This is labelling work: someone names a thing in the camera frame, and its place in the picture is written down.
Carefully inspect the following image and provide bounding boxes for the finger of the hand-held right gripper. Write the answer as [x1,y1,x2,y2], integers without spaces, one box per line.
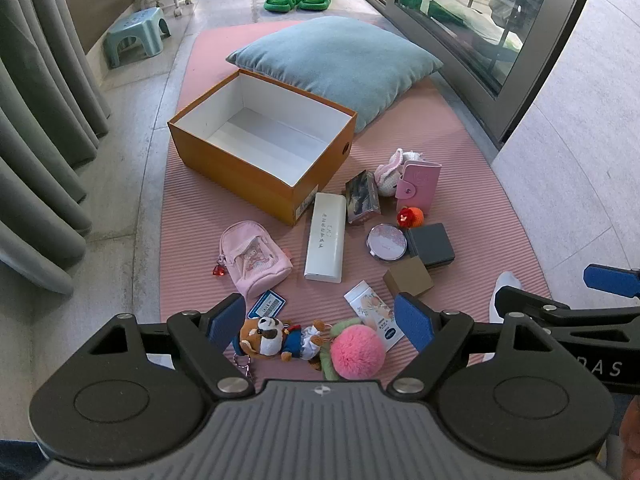
[584,263,640,301]
[493,285,640,329]

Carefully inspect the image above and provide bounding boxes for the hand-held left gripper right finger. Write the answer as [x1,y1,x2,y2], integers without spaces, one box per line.
[386,293,558,402]

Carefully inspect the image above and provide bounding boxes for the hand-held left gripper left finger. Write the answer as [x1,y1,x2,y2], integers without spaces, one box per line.
[85,293,257,402]

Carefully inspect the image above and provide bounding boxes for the white hand cream tube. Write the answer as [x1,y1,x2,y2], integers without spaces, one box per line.
[344,280,407,354]

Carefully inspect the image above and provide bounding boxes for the round floral pocket mirror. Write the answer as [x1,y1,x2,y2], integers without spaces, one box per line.
[366,223,407,263]

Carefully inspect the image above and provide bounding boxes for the white pink crochet bunny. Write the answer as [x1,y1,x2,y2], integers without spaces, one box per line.
[374,148,426,197]

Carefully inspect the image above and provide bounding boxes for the orange cardboard box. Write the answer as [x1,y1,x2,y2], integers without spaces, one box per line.
[167,70,358,226]

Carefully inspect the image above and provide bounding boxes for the person's right forearm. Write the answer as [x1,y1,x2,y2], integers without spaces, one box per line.
[620,400,640,480]

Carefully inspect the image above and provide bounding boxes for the person's white sock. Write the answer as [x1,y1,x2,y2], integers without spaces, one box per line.
[487,271,524,324]

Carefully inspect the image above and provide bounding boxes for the blue white tag card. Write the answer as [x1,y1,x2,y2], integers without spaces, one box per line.
[247,290,289,319]

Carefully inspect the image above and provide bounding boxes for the small brown box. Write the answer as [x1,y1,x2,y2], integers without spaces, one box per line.
[383,256,435,299]

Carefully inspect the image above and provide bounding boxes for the pink pompom with green leaves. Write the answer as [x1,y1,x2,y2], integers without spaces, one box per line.
[320,317,387,381]

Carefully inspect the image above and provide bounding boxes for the pink mini backpack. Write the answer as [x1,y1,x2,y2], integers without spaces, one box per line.
[211,220,295,301]

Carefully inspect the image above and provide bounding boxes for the dark grey square box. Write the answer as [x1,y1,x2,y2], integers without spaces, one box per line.
[404,223,456,270]

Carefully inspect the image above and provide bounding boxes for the pink ribbed mat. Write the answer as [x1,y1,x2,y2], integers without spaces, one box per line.
[159,21,552,378]

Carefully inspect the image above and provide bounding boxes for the orange crochet toy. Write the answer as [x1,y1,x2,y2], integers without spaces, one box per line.
[396,206,425,229]

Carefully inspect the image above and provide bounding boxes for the white long case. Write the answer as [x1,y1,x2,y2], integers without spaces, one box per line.
[304,192,347,284]

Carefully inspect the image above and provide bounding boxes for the dark patterned small box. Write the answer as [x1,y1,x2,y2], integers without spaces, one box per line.
[345,170,381,226]

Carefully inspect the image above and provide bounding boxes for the pink card holder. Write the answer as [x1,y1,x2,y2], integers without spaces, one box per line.
[395,161,442,211]

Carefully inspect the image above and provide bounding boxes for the grey-green curtain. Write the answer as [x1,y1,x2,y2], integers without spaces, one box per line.
[0,0,112,297]

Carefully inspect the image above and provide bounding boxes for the person's blue pants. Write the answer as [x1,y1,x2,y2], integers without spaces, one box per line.
[0,438,49,467]

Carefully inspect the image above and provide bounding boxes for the blue-grey pillow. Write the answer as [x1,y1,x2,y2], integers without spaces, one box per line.
[226,16,445,133]

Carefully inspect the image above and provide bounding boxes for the teal plastic stool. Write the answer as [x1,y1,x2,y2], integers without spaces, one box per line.
[104,7,171,69]

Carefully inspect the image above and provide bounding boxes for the plush dog keychain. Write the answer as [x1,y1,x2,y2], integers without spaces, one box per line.
[232,316,334,379]

